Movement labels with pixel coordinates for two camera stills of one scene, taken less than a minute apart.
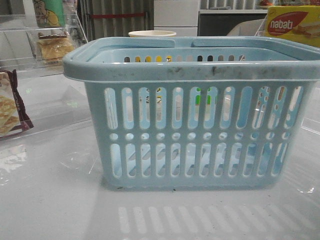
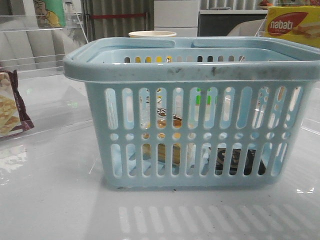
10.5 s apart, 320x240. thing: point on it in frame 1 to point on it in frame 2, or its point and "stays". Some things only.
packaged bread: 53,45 to 161,123
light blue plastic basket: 223,113 stays
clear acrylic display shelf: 36,44 stays
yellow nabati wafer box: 300,24 stays
